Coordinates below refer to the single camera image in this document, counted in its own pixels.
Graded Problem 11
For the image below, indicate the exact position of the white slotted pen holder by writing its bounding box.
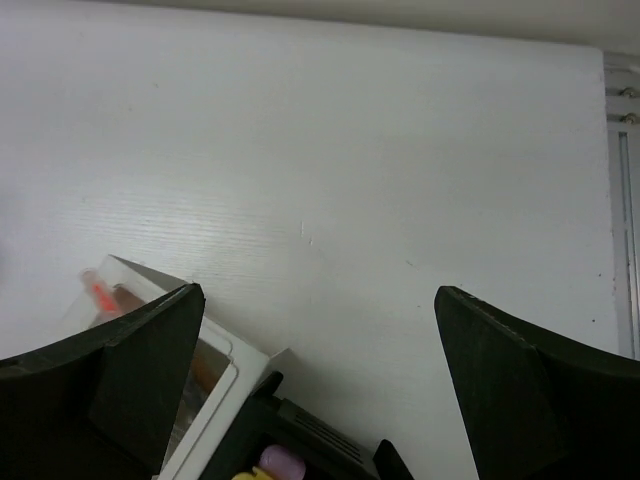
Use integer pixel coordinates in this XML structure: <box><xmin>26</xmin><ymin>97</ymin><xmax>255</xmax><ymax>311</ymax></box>
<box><xmin>61</xmin><ymin>255</ymin><xmax>288</xmax><ymax>479</ymax></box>

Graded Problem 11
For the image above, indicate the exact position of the yellow highlighter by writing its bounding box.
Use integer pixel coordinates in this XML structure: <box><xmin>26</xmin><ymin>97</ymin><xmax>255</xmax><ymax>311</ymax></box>
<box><xmin>232</xmin><ymin>467</ymin><xmax>277</xmax><ymax>480</ymax></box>

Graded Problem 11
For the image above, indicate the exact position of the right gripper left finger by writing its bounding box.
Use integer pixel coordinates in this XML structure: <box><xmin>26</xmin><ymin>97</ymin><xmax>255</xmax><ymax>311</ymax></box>
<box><xmin>1</xmin><ymin>284</ymin><xmax>205</xmax><ymax>479</ymax></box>

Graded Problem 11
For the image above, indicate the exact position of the purple highlighter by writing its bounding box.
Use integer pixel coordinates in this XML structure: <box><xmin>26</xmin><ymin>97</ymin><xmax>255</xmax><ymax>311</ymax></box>
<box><xmin>258</xmin><ymin>444</ymin><xmax>306</xmax><ymax>480</ymax></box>

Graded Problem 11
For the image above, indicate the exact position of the black slotted pen holder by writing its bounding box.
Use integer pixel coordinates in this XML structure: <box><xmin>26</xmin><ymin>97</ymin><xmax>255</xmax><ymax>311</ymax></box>
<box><xmin>200</xmin><ymin>371</ymin><xmax>413</xmax><ymax>479</ymax></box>

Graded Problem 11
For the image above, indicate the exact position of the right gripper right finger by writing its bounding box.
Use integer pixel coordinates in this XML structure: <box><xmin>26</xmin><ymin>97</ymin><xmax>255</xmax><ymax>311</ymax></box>
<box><xmin>434</xmin><ymin>286</ymin><xmax>639</xmax><ymax>479</ymax></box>

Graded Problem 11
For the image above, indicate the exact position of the aluminium right rail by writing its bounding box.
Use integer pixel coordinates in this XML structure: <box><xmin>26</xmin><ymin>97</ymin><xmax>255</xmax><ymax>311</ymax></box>
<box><xmin>604</xmin><ymin>53</ymin><xmax>639</xmax><ymax>360</ymax></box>

